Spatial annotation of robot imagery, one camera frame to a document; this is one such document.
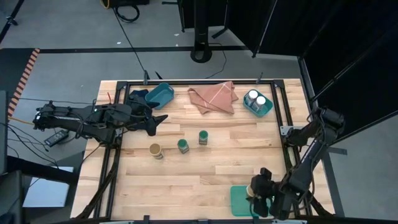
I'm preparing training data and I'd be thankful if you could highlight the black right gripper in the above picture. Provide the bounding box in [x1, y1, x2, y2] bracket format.
[250, 167, 282, 218]

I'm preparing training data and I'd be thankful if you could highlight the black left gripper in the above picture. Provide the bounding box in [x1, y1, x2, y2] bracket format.
[123, 91, 169, 137]

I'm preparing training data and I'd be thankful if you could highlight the green lid oregano jar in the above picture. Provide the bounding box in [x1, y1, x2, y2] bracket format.
[177, 138, 190, 155]
[198, 129, 210, 146]

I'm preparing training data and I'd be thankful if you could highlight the white lid bagel seasoning jar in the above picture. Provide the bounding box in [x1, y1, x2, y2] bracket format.
[252, 95, 267, 113]
[247, 89, 259, 106]

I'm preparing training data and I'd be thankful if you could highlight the small teal plastic bin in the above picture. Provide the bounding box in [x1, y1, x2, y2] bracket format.
[145, 82, 175, 110]
[243, 89, 274, 118]

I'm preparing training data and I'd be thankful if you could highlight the dark blue cloth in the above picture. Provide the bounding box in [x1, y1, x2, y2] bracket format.
[130, 89, 150, 103]

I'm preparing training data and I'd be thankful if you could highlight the large teal plastic bin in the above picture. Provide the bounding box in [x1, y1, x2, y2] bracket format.
[229, 185, 275, 218]

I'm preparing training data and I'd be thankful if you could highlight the pink folded cloth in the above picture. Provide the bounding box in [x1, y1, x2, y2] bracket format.
[187, 80, 239, 115]

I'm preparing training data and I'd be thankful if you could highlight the black power adapter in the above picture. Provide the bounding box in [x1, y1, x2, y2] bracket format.
[44, 130, 70, 147]

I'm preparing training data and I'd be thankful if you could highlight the black floor stand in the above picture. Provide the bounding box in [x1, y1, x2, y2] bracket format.
[190, 0, 213, 63]

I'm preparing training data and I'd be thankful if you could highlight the orange black hazard tape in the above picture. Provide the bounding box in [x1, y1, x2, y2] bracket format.
[6, 48, 41, 121]

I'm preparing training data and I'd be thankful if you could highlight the white board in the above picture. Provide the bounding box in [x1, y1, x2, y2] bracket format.
[22, 166, 75, 208]

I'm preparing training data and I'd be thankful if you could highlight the dark desk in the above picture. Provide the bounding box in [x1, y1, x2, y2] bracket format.
[0, 155, 78, 224]

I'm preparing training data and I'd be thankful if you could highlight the black tripod leg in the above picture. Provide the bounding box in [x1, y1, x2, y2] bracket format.
[0, 0, 25, 44]

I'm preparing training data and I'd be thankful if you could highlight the black folding partition screen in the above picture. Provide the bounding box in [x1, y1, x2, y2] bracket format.
[178, 0, 398, 147]

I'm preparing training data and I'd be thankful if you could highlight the black aluminium table frame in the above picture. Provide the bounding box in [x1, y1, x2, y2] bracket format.
[74, 79, 335, 224]

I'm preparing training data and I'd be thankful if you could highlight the grey metal rail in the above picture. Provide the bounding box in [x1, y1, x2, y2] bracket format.
[297, 57, 346, 218]

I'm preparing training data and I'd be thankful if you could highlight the thin black floor cable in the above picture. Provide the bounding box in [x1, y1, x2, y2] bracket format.
[111, 5, 150, 80]

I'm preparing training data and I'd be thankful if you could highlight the black coiled cable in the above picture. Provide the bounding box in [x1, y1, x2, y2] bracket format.
[114, 3, 141, 24]

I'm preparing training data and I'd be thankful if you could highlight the thin black stand cable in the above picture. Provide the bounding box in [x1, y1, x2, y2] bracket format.
[203, 42, 228, 80]

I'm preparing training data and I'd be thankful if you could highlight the yellow cable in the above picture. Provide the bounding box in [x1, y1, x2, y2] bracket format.
[7, 116, 35, 125]

